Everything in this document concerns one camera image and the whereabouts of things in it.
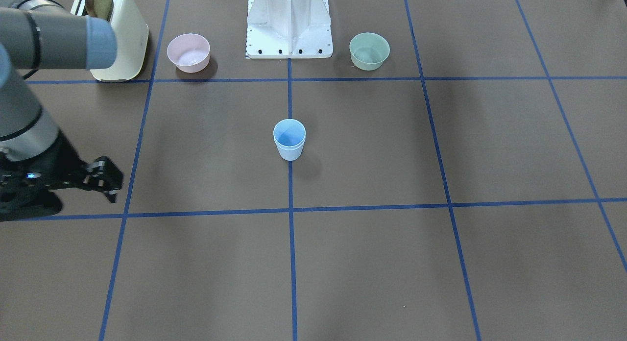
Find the cream two-slot toaster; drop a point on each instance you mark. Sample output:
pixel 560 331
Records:
pixel 132 35

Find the green plastic bowl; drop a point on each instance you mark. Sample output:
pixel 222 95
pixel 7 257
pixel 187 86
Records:
pixel 368 51

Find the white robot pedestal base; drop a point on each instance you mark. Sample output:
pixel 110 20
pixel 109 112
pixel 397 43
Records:
pixel 279 29

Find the toast slice in toaster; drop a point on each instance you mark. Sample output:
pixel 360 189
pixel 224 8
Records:
pixel 99 8

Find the pink plastic bowl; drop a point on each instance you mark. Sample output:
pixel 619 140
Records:
pixel 189 52

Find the light blue cup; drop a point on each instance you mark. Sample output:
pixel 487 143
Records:
pixel 289 133
pixel 290 153

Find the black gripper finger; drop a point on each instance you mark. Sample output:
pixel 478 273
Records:
pixel 111 195

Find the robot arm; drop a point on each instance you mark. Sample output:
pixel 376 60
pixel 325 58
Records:
pixel 42 35

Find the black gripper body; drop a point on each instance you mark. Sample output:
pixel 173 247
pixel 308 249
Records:
pixel 62 158

